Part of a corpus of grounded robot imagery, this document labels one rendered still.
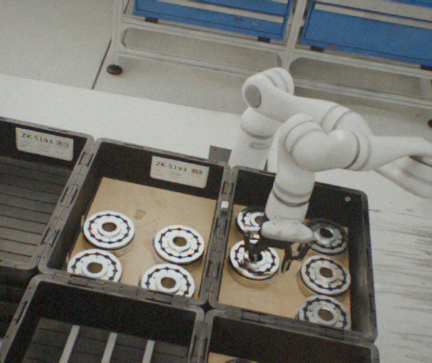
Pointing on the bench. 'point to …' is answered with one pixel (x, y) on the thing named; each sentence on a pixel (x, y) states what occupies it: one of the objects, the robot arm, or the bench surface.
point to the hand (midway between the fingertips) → (269, 263)
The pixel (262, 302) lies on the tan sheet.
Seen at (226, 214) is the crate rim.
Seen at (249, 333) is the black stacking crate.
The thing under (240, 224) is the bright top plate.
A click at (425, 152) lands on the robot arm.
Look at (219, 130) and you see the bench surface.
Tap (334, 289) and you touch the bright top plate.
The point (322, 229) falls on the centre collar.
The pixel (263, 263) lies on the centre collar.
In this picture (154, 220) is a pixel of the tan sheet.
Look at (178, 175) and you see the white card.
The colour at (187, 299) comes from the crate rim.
